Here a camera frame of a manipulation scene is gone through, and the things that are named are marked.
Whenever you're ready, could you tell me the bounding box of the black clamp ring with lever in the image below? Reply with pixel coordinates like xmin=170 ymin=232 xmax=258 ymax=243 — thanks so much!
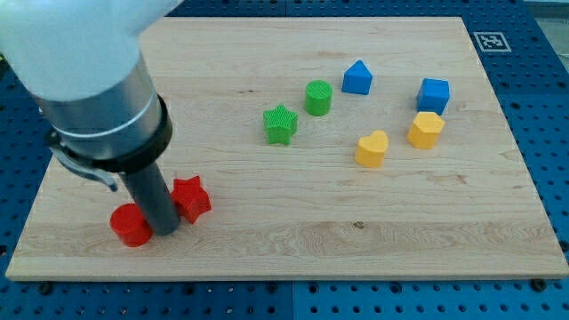
xmin=44 ymin=94 xmax=172 ymax=192

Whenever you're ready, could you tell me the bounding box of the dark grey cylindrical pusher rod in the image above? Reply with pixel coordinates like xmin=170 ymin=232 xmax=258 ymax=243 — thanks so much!
xmin=119 ymin=163 xmax=180 ymax=236

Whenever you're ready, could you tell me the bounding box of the red star block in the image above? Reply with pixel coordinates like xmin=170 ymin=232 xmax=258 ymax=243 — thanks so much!
xmin=171 ymin=176 xmax=212 ymax=224

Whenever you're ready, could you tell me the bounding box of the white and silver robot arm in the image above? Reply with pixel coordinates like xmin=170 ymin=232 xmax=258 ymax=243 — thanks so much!
xmin=1 ymin=0 xmax=180 ymax=236

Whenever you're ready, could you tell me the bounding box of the green star block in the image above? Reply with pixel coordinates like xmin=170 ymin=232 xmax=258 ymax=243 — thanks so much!
xmin=263 ymin=105 xmax=298 ymax=146

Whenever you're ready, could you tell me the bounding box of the red cylinder block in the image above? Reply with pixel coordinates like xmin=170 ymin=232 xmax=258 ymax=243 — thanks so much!
xmin=109 ymin=203 xmax=153 ymax=247

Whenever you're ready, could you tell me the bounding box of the light wooden board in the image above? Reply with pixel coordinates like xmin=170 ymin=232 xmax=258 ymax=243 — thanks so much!
xmin=6 ymin=17 xmax=568 ymax=282

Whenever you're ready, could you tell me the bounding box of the green cylinder block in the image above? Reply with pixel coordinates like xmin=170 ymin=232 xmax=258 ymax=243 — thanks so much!
xmin=305 ymin=80 xmax=333 ymax=116

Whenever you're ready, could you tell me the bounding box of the yellow heart block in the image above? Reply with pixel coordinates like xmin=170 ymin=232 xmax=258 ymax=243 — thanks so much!
xmin=354 ymin=130 xmax=389 ymax=168

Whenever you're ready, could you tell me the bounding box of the blue house-shaped block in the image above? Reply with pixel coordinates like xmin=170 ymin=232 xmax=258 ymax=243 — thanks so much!
xmin=341 ymin=60 xmax=373 ymax=95

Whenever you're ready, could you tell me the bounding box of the yellow hexagon block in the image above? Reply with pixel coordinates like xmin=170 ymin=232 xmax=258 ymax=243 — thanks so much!
xmin=407 ymin=112 xmax=445 ymax=149

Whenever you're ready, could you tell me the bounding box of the blue cube block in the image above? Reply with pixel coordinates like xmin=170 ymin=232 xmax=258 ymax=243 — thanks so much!
xmin=416 ymin=78 xmax=451 ymax=116

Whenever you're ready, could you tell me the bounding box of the white fiducial marker tag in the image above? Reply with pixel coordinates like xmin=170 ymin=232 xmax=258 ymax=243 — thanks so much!
xmin=473 ymin=31 xmax=511 ymax=52

